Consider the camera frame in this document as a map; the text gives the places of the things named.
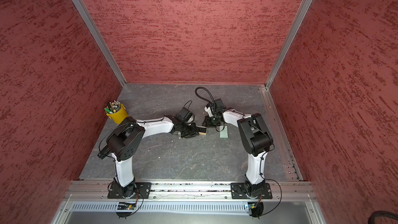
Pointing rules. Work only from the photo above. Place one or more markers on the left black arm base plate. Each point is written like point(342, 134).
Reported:
point(131, 191)

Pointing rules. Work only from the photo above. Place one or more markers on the left aluminium corner post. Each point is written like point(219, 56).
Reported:
point(84, 13)

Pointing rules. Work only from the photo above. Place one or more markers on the front aluminium rail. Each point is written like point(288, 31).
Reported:
point(174, 190)

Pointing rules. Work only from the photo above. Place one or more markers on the pens in cup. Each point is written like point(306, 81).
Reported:
point(112, 107)

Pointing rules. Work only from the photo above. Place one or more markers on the yellow pen cup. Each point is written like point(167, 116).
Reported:
point(119, 116)

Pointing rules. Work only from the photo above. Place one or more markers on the pale green lift-off lid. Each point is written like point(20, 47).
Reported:
point(224, 132)

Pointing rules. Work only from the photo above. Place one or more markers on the right aluminium corner post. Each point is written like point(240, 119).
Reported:
point(298, 19)

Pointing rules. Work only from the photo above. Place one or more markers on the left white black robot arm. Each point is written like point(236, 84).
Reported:
point(122, 143)

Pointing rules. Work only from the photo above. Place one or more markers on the orange black box base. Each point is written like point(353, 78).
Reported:
point(201, 130)

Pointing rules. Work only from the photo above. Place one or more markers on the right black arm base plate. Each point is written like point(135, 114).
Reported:
point(248, 191)

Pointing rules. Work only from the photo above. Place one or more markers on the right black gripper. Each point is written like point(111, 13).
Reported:
point(208, 123)

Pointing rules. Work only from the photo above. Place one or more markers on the aluminium corner post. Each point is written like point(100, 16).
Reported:
point(84, 13)
point(298, 19)

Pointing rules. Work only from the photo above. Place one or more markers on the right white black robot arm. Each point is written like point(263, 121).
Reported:
point(256, 140)

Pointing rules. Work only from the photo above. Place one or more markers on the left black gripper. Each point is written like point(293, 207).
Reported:
point(193, 134)

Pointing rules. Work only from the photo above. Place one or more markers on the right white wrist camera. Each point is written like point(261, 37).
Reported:
point(215, 107)

